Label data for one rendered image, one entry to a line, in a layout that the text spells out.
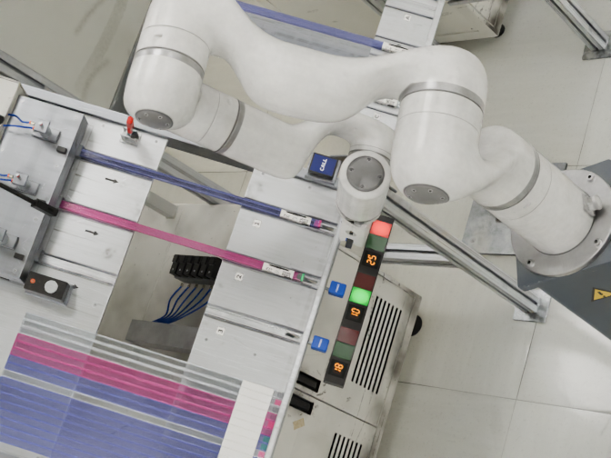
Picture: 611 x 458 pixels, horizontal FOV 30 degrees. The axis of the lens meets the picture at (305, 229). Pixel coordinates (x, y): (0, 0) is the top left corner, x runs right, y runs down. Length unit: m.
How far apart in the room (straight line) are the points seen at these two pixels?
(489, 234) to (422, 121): 1.34
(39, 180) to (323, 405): 0.87
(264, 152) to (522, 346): 1.14
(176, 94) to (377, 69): 0.28
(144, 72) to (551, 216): 0.66
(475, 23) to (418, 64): 1.50
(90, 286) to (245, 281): 0.29
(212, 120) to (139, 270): 1.06
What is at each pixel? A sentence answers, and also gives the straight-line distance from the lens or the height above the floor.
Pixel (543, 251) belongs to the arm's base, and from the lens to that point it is 1.89.
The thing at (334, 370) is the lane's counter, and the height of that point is 0.66.
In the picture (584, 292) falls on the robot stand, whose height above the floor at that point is 0.61.
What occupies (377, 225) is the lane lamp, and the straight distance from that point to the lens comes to 2.20.
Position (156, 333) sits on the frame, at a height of 0.66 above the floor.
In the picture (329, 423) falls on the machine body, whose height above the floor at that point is 0.26.
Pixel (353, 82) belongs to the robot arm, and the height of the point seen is 1.20.
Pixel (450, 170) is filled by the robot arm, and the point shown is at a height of 1.08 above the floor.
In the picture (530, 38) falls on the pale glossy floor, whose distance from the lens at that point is 3.17.
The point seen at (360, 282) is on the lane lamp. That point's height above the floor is 0.66.
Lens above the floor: 2.20
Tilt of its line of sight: 41 degrees down
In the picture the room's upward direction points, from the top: 58 degrees counter-clockwise
